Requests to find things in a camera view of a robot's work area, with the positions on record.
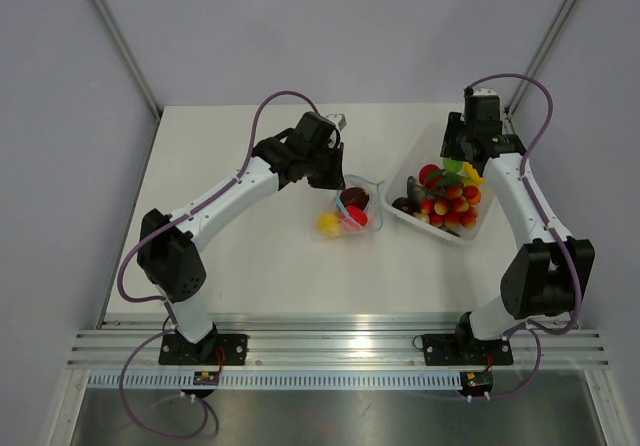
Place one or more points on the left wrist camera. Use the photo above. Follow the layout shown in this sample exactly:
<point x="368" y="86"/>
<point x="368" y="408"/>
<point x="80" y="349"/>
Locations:
<point x="338" y="119"/>

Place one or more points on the yellow bell pepper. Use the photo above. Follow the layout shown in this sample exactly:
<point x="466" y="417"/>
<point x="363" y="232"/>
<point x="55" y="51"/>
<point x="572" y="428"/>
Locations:
<point x="329" y="224"/>

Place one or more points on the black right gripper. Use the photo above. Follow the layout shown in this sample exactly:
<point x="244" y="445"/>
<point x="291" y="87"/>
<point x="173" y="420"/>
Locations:
<point x="454" y="125"/>

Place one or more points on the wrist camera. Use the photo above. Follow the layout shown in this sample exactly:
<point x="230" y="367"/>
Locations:
<point x="478" y="91"/>
<point x="338" y="119"/>

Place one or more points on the dark red apple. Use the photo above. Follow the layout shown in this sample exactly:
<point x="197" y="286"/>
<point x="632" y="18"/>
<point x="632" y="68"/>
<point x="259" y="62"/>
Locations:
<point x="356" y="196"/>

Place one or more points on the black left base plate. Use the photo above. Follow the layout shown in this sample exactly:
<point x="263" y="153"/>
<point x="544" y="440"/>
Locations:
<point x="213" y="350"/>

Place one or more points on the yellow lemon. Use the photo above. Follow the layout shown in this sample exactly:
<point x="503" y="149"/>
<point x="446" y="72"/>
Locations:
<point x="472" y="174"/>

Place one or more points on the green fruit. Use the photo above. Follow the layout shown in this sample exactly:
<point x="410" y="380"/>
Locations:
<point x="452" y="166"/>

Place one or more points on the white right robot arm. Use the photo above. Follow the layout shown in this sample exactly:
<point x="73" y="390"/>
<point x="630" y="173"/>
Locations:
<point x="549" y="273"/>

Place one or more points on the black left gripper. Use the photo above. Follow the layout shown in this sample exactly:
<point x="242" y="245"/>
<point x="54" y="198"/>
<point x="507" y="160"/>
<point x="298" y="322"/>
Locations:
<point x="334" y="180"/>

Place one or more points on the controller board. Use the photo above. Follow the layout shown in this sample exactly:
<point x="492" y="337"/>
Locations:
<point x="477" y="383"/>
<point x="206" y="378"/>

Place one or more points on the clear zip bag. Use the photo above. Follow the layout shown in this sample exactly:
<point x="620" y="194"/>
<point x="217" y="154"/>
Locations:
<point x="373" y="209"/>

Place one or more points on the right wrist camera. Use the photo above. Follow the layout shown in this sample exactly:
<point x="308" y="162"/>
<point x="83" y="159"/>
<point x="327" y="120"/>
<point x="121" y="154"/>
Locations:
<point x="478" y="91"/>

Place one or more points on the right controller board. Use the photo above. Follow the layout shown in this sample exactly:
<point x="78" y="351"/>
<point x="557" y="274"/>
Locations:
<point x="477" y="383"/>

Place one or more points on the left controller board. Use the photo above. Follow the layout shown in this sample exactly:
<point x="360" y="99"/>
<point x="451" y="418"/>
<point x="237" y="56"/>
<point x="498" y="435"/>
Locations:
<point x="206" y="378"/>

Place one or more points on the grey toy fish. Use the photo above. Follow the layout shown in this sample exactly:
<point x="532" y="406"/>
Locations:
<point x="415" y="193"/>

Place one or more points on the white slotted cable duct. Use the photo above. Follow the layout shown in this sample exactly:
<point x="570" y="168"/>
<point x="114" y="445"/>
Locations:
<point x="281" y="380"/>

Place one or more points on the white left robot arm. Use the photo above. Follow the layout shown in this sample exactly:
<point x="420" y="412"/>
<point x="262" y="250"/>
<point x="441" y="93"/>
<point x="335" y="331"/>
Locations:
<point x="172" y="244"/>

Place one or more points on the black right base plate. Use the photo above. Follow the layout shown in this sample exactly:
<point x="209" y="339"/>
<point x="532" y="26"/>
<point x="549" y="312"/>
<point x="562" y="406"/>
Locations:
<point x="447" y="350"/>

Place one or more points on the dark purple mangosteen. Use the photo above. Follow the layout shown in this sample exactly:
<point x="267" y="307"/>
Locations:
<point x="405" y="205"/>

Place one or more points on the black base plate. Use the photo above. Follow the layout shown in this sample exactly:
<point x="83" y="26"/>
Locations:
<point x="447" y="350"/>
<point x="213" y="350"/>

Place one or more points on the white garlic bulb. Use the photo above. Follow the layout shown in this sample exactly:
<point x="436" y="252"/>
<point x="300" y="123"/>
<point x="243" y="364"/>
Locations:
<point x="422" y="217"/>

